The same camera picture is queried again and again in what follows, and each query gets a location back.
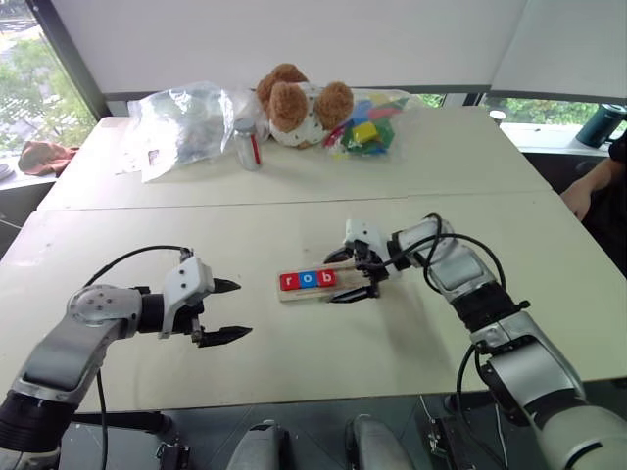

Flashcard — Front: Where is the clear bag of coloured blocks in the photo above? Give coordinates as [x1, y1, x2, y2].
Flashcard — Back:
[321, 89, 422, 165]

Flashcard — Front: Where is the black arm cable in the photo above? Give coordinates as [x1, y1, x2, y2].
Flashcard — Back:
[81, 245, 193, 290]
[379, 213, 506, 298]

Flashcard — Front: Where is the dark green mug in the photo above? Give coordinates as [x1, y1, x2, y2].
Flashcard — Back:
[574, 102, 627, 149]

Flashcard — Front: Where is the black table frame bar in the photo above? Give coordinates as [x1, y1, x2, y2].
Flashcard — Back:
[72, 410, 171, 435]

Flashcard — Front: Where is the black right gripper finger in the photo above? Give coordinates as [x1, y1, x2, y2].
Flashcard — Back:
[323, 247, 357, 267]
[328, 287, 381, 306]

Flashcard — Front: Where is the clear crumpled plastic bag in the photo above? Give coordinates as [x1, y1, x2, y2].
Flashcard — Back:
[115, 80, 269, 185]

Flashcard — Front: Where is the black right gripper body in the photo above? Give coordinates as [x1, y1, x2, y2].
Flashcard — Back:
[352, 239, 394, 298]

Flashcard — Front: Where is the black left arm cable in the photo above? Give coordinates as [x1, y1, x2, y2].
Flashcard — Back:
[81, 245, 193, 290]

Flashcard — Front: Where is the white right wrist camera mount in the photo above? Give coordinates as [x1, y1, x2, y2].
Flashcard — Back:
[342, 218, 391, 257]

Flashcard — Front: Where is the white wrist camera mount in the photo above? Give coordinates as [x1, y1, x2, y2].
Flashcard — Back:
[342, 218, 391, 257]
[157, 257, 216, 340]

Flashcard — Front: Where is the clear jar with red label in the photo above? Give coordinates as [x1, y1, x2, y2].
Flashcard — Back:
[232, 117, 264, 173]

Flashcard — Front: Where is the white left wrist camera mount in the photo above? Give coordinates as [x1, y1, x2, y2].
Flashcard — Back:
[157, 257, 216, 340]

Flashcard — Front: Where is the dark rounded grey shape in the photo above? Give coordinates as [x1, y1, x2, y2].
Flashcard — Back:
[225, 419, 291, 470]
[344, 413, 415, 470]

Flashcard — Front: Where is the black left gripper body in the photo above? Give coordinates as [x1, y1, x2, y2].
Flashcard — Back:
[169, 277, 217, 349]

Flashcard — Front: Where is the brown cloth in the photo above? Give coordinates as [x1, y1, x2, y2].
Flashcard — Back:
[18, 140, 79, 179]

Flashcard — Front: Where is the yellow toy block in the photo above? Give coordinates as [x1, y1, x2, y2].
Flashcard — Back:
[352, 122, 379, 144]

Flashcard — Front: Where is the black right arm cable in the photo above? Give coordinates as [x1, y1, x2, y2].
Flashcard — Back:
[379, 213, 506, 298]

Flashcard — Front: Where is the brown white teddy bear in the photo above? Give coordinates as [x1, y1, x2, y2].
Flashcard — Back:
[255, 63, 356, 150]

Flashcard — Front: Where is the wooden letter tray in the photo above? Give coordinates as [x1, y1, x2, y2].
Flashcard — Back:
[277, 262, 374, 306]

